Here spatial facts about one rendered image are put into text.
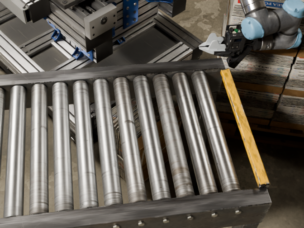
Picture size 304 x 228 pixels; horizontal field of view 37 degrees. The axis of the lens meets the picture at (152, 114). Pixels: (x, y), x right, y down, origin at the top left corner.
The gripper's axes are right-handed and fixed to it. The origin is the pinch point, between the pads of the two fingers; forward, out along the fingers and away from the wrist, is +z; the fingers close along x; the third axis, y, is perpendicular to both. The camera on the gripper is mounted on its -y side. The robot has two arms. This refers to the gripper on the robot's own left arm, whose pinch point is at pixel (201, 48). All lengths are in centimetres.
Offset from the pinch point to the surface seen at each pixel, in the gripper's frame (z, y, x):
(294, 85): -47, -32, -6
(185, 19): -23, -76, -106
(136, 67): 24.8, 3.6, 10.0
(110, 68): 33.5, 3.6, 9.7
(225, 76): -2.7, 5.5, 19.0
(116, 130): 32, -40, 3
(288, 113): -49, -51, -5
